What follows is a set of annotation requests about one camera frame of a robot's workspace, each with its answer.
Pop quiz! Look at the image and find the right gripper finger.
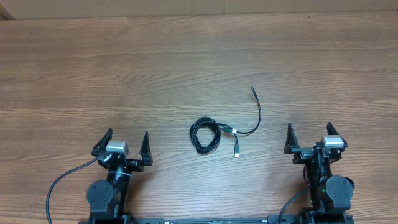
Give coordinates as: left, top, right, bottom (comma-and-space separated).
284, 123, 299, 154
326, 122, 348, 148

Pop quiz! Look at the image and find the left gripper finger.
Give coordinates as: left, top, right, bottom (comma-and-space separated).
139, 131, 153, 166
91, 128, 113, 157

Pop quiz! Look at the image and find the black USB cable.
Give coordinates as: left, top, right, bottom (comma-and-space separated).
189, 116, 241, 159

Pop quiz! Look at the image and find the black cable with thin plug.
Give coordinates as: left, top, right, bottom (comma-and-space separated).
236, 86, 262, 136

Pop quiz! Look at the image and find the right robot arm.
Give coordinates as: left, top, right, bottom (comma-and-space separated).
278, 123, 355, 223

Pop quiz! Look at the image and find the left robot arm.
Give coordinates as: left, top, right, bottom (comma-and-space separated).
86, 129, 153, 224

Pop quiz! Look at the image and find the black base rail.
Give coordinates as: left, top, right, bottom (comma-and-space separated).
132, 215, 299, 224

